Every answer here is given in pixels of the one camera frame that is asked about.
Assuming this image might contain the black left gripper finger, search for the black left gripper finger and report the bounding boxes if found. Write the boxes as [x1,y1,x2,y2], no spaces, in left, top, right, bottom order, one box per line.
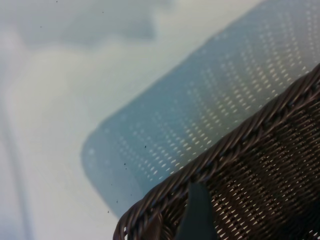
[176,181,218,240]

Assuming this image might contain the dark brown wicker basket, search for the dark brown wicker basket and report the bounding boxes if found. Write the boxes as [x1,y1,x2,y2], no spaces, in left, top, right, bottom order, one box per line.
[112,62,320,240]

